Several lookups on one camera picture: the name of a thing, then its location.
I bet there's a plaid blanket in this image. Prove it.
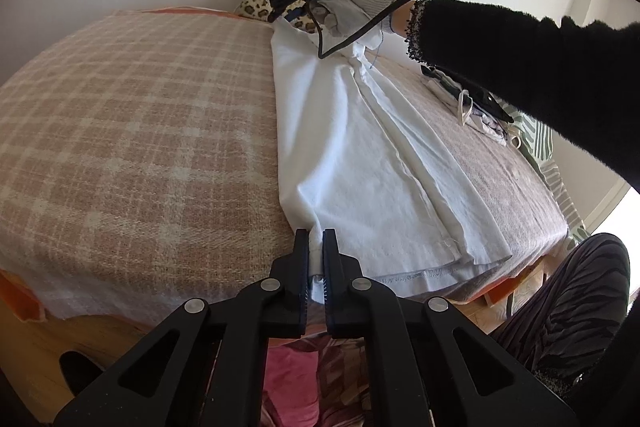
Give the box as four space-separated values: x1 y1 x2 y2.
0 9 571 323

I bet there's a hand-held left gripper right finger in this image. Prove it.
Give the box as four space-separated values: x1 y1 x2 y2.
322 228 583 427

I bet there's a person's right hand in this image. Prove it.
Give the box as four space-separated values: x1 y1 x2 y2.
309 0 399 42

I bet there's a wooden bed frame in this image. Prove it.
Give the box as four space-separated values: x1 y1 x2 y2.
0 257 546 425

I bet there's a person's right forearm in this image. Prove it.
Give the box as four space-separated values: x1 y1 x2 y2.
390 0 640 192

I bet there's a white t-shirt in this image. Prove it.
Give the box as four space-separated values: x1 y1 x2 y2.
270 14 513 303

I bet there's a white tote bag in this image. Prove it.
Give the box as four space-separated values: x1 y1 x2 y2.
435 77 523 148

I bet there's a pink cloth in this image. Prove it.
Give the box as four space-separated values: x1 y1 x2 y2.
262 337 373 427

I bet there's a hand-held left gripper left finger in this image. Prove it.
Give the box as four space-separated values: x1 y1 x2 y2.
52 229 311 427

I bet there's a green striped pillow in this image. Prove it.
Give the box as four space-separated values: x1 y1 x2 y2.
510 112 593 243

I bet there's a person's striped trouser leg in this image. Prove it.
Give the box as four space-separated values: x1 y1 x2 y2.
487 232 632 400

